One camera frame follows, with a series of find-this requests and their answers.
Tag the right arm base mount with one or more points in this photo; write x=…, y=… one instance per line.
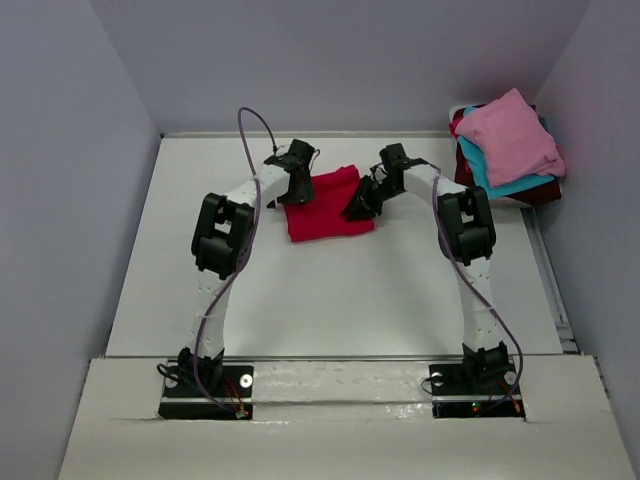
x=452, y=397

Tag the pink folded t shirt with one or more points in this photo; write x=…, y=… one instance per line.
x=511, y=110

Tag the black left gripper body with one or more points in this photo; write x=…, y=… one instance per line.
x=291, y=198

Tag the teal folded t shirt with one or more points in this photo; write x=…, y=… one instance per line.
x=498, y=160

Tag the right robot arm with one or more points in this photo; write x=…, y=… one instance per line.
x=466, y=237

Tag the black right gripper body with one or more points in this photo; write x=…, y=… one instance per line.
x=379, y=192

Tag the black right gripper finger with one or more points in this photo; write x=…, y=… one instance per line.
x=360, y=212
x=362, y=194

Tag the dark maroon folded t shirt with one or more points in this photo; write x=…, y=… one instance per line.
x=530, y=192

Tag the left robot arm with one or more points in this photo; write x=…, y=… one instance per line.
x=221, y=246

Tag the red folded t shirt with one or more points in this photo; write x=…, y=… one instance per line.
x=457, y=114

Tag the red t shirt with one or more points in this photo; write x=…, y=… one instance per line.
x=322, y=217
x=457, y=114

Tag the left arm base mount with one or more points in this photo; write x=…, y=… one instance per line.
x=229, y=400

